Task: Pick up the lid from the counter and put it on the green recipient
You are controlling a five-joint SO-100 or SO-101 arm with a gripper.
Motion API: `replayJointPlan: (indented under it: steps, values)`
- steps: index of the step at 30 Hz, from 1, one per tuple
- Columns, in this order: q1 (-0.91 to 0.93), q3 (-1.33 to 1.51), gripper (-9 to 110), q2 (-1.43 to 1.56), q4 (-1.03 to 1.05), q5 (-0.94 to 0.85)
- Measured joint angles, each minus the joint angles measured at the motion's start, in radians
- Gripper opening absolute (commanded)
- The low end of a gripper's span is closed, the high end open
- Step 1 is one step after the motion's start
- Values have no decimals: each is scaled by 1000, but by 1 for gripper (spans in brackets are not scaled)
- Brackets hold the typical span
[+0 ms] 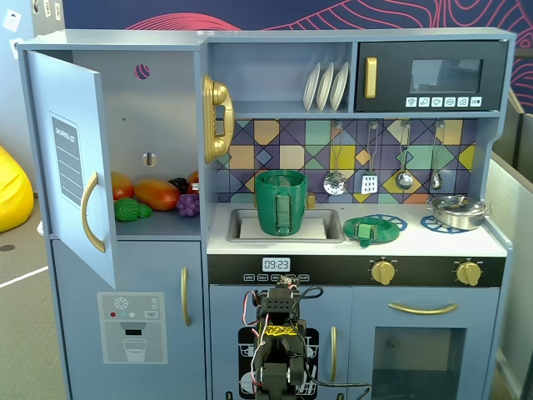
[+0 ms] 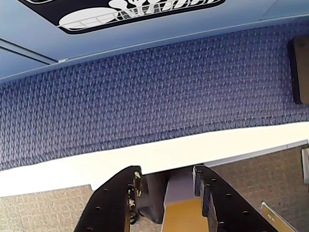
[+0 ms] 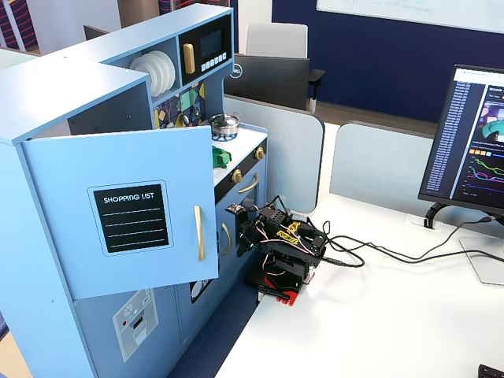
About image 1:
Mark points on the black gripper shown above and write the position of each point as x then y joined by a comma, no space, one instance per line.
290,282

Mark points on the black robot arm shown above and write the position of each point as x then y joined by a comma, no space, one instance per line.
278,304

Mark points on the green round lid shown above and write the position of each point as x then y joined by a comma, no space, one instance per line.
383,231

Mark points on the steel pot with lid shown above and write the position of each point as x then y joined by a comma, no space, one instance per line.
458,214

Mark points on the blue dishwasher door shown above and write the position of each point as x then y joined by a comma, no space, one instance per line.
225,316

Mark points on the green ribbed container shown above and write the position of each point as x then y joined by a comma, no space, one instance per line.
266,208

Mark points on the grey toy sink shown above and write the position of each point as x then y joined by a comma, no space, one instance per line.
333,214

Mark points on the blue oven door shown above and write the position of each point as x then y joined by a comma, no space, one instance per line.
366,308

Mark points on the gold toy faucet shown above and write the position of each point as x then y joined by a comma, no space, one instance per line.
310,200

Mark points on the gold stove knob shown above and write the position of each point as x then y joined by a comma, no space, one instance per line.
469,274
383,273

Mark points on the steel skimmer spoon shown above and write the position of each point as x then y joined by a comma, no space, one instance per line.
335,184

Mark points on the purple toy grapes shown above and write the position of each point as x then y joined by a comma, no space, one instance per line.
188,204

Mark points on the steel slotted spatula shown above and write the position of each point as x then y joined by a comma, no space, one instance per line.
369,183

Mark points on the dark toy berries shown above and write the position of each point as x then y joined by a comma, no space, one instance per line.
179,183

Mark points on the steel ladle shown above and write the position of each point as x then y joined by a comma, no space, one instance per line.
404,180

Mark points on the orange toy mango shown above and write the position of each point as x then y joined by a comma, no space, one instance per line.
156,193

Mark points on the green toy vegetable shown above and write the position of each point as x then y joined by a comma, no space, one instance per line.
127,209

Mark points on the white toy plate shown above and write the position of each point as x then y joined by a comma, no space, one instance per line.
325,87
311,89
339,85

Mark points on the blue ice dispenser door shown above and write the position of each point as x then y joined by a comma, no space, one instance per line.
83,271

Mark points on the gold toy telephone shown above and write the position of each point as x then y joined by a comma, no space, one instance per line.
218,89

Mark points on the black toy microwave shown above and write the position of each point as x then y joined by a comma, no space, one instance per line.
391,83

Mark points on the light grey desk divider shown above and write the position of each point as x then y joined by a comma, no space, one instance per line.
514,250

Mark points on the black floor disc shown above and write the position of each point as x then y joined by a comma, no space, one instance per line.
6,248

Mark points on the yellow bean bag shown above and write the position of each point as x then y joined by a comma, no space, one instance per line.
12,196

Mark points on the blue toy kitchen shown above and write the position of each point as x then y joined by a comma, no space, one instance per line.
125,41

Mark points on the blue shopping list fridge door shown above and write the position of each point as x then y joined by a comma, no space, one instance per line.
50,83

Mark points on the white wall socket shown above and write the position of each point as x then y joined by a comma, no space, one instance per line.
11,20
16,45

